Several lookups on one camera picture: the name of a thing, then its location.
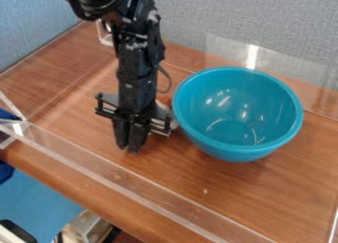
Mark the metal table frame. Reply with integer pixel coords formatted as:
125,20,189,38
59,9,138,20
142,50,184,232
53,210,113,243

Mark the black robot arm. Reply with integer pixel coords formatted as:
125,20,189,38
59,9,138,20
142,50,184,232
66,0,173,153

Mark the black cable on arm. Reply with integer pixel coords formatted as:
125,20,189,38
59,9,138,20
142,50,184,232
153,63,173,95

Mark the blue object at left edge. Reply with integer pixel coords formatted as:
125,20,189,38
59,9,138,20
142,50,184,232
0,108,23,186

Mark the black white object bottom left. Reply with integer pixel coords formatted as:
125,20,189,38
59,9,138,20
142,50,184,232
0,219,38,243

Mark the clear acrylic front barrier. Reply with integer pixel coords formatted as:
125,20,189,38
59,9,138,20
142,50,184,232
0,121,276,243

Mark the clear acrylic back barrier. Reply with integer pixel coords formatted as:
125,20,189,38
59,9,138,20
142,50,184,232
165,34,338,121

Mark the clear acrylic barrier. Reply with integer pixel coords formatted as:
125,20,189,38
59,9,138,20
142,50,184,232
165,34,338,121
0,121,276,243

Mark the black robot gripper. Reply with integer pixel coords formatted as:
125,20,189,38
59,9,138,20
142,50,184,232
95,77,174,153

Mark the white toy mushroom brown cap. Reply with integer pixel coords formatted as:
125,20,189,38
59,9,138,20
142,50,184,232
170,118,180,131

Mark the clear acrylic corner bracket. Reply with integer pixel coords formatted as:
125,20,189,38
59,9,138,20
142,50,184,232
97,20,114,46

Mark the blue plastic bowl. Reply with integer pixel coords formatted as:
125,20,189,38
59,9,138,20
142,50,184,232
173,66,304,163

